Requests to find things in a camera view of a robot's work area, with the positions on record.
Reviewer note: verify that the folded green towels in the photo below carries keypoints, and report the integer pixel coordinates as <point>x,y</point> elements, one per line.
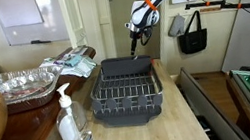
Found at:
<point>75,62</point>

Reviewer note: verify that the grey oven mitt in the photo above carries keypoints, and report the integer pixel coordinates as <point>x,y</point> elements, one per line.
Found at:
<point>177,26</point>

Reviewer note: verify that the aluminium foil tray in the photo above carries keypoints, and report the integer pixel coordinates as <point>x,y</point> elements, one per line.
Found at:
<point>28,89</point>

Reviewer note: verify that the whiteboard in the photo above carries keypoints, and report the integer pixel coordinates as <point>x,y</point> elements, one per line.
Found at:
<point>32,21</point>

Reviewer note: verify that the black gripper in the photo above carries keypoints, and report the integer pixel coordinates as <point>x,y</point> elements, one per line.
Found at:
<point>137,34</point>

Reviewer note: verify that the grey dish rack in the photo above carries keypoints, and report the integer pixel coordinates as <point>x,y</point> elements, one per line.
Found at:
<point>127,91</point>

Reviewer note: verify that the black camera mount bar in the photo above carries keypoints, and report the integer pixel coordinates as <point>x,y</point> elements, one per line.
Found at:
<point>223,4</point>

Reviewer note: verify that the black tote bag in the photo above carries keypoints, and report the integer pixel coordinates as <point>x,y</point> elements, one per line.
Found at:
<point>193,42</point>

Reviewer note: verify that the clear soap pump bottle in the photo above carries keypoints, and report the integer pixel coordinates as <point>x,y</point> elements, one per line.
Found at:
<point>71,120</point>

